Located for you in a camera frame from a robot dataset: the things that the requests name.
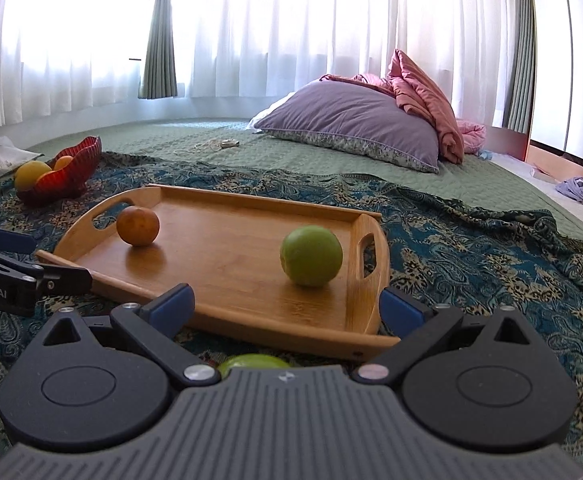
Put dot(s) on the green quilted bedspread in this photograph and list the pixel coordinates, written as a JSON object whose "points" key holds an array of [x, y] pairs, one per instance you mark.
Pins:
{"points": [[281, 157]]}

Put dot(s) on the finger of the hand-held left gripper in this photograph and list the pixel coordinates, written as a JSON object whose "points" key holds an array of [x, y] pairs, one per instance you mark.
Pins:
{"points": [[6, 241], [63, 279]]}

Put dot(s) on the large brownish orange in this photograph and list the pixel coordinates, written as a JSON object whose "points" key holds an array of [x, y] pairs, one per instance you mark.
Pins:
{"points": [[138, 226]]}

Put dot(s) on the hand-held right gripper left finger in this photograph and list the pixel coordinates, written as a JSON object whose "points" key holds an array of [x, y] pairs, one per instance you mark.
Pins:
{"points": [[176, 305]]}

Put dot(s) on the white pillow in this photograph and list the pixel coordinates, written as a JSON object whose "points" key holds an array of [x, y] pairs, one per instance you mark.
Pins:
{"points": [[266, 110]]}

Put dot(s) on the green round fruit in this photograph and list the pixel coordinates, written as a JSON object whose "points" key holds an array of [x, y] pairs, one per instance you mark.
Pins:
{"points": [[311, 256], [251, 362]]}

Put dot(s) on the teal paisley blanket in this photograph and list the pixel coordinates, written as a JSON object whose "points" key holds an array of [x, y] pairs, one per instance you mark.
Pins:
{"points": [[471, 285]]}

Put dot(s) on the yellow round fruit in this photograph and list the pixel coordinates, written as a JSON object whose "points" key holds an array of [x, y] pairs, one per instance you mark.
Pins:
{"points": [[31, 174]]}

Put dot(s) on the red glass bowl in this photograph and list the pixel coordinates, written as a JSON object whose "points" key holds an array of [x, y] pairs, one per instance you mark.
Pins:
{"points": [[78, 160]]}

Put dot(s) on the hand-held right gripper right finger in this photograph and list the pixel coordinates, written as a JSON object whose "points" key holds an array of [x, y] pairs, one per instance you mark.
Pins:
{"points": [[401, 310]]}

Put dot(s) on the wooden tray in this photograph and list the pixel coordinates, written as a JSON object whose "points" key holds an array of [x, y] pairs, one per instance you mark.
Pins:
{"points": [[231, 260]]}

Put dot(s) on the white cloth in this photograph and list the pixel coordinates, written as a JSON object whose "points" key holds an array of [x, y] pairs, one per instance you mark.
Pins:
{"points": [[3, 154]]}

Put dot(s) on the white sheer curtain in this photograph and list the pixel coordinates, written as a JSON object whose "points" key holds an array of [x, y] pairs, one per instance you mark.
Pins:
{"points": [[296, 25]]}

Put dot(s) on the lavender cloth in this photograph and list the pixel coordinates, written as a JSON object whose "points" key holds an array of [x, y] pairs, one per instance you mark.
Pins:
{"points": [[579, 187]]}

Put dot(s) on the purple pillow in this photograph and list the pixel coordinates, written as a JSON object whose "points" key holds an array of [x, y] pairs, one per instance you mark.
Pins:
{"points": [[351, 115]]}

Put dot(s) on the pink quilt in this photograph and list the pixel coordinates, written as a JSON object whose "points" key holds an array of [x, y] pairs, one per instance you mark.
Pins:
{"points": [[421, 100]]}

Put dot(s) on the white wardrobe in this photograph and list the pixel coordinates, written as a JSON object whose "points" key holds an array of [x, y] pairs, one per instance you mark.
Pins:
{"points": [[571, 50]]}

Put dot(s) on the small orange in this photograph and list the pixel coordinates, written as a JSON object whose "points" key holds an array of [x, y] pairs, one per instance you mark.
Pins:
{"points": [[51, 180], [63, 162]]}

